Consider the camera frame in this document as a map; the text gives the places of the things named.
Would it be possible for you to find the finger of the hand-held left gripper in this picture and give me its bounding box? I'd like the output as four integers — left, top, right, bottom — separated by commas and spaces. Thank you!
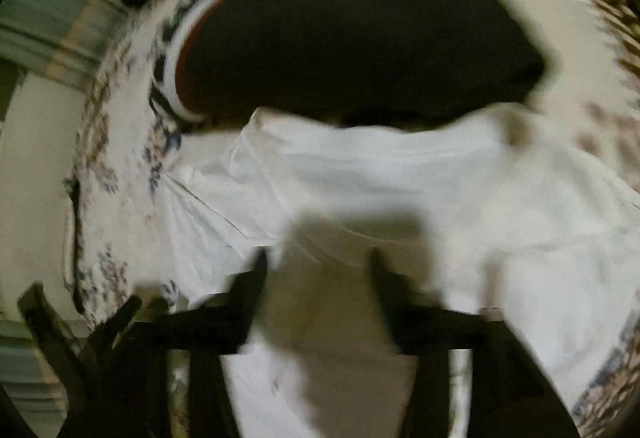
16, 283, 93, 399

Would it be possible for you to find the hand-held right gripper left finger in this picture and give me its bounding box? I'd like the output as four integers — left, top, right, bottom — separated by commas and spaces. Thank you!
90, 249, 269, 438

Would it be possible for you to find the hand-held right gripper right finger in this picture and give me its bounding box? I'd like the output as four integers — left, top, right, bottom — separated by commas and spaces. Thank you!
369, 250, 566, 438

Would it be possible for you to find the floral patterned bedsheet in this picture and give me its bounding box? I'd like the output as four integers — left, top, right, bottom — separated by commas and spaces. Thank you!
61, 0, 640, 438

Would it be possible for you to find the black garment with white trim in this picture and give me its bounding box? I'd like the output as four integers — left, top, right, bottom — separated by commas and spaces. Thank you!
147, 0, 552, 130

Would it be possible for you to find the striped cloth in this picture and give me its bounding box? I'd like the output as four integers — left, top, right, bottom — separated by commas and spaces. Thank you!
0, 0, 132, 94

